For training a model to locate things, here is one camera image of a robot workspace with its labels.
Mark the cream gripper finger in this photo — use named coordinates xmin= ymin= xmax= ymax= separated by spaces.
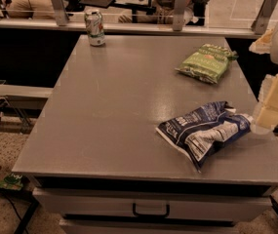
xmin=254 ymin=74 xmax=278 ymax=130
xmin=249 ymin=29 xmax=273 ymax=55

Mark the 7up soda can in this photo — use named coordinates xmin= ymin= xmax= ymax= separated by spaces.
xmin=84 ymin=9 xmax=105 ymax=46

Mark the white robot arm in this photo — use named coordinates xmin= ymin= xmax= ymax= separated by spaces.
xmin=249 ymin=22 xmax=278 ymax=135

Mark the green chip bag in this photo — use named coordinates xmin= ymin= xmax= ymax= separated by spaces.
xmin=176 ymin=44 xmax=238 ymax=84

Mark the blue chip bag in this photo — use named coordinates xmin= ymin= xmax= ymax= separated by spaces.
xmin=156 ymin=101 xmax=253 ymax=172

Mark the grey drawer cabinet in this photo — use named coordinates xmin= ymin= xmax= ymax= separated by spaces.
xmin=33 ymin=187 xmax=271 ymax=234

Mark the green packet on floor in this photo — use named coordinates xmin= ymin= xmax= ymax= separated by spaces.
xmin=0 ymin=174 xmax=23 ymax=191

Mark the right metal bracket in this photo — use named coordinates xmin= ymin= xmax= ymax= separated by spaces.
xmin=251 ymin=0 xmax=278 ymax=35

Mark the metal bracket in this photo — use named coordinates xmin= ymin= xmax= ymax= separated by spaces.
xmin=251 ymin=0 xmax=278 ymax=35
xmin=51 ymin=0 xmax=68 ymax=26
xmin=172 ymin=0 xmax=186 ymax=31

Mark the metal rail ledge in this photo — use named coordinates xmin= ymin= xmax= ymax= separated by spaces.
xmin=0 ymin=19 xmax=258 ymax=39

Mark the middle metal bracket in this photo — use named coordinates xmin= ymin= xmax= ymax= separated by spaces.
xmin=172 ymin=0 xmax=186 ymax=31

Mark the black drawer handle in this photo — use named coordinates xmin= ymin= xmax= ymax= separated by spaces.
xmin=132 ymin=203 xmax=171 ymax=218

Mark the left metal bracket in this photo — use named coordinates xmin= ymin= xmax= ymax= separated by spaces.
xmin=51 ymin=0 xmax=68 ymax=26

